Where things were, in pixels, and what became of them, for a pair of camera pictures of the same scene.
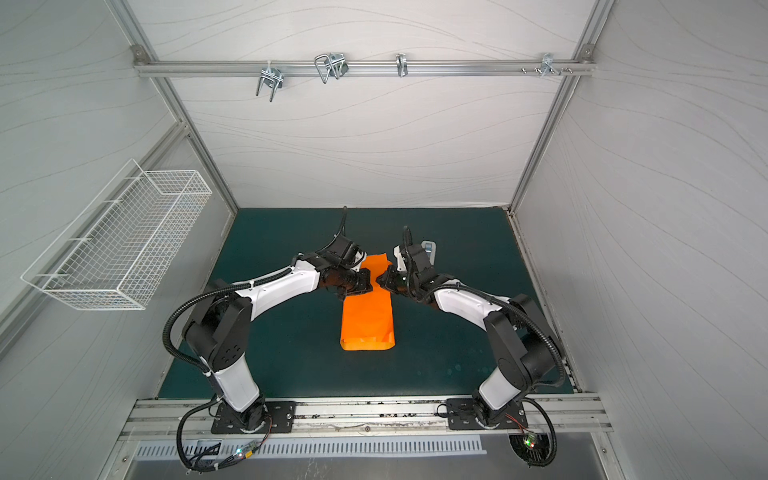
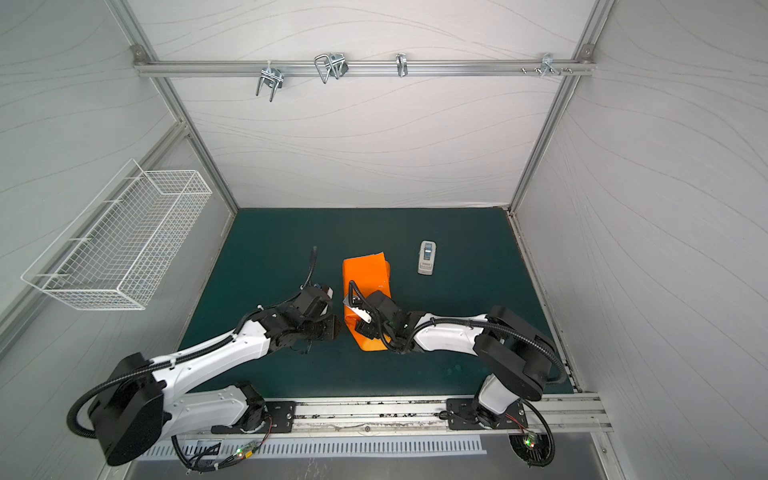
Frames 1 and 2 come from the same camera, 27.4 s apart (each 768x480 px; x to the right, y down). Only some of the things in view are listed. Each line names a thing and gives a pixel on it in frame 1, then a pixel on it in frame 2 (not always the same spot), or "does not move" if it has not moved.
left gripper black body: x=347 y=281 → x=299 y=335
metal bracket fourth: x=547 y=67 does not move
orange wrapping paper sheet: x=367 y=320 does not move
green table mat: x=440 y=348 does not move
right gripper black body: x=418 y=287 → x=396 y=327
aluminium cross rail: x=368 y=67 does not move
